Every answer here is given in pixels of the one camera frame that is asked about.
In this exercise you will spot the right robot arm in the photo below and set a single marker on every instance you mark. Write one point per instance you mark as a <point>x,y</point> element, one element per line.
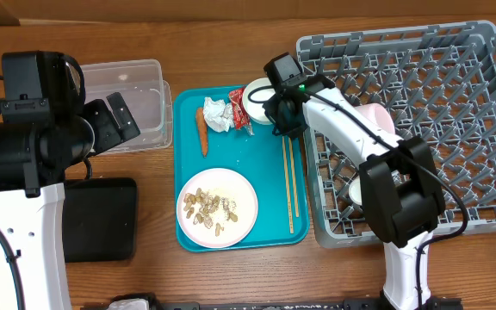
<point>401,195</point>

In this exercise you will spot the orange carrot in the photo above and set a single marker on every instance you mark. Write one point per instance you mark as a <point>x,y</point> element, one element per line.
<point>202,130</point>

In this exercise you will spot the crumpled white tissue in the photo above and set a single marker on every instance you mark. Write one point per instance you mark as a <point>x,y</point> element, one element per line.
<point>218,115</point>

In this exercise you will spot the white bowl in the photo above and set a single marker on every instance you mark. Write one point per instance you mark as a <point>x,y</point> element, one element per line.
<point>257,92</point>

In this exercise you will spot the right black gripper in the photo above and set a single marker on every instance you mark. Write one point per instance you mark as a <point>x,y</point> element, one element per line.
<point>271,109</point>

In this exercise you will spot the black plastic tray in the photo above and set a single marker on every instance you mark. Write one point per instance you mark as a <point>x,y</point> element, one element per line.
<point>100,219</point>

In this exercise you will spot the red snack wrapper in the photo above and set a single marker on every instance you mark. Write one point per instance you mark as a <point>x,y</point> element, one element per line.
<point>241,120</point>

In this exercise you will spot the small pink plate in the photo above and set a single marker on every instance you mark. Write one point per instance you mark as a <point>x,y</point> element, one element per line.
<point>378,115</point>

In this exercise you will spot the white cup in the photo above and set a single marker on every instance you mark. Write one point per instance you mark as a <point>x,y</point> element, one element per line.
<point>355,192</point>

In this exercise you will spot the large white plate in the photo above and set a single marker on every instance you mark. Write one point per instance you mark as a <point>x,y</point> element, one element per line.
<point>232,184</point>

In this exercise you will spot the clear plastic bin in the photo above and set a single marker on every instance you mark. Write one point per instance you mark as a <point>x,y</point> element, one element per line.
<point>146,94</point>

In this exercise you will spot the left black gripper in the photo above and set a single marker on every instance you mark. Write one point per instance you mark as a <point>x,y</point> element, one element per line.
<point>111,134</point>

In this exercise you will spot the wooden chopstick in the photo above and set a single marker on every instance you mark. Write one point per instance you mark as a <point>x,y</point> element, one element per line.
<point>285,167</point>
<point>292,164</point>

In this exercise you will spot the grey dishwasher rack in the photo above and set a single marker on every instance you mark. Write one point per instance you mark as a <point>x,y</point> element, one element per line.
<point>437,82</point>

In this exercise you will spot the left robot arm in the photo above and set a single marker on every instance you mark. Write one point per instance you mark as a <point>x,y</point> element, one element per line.
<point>46,126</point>

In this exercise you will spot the peanut shell scraps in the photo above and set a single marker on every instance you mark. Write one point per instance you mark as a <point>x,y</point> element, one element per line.
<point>211,209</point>

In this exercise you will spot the teal plastic serving tray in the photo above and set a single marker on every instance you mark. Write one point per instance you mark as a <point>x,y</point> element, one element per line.
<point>258,158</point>

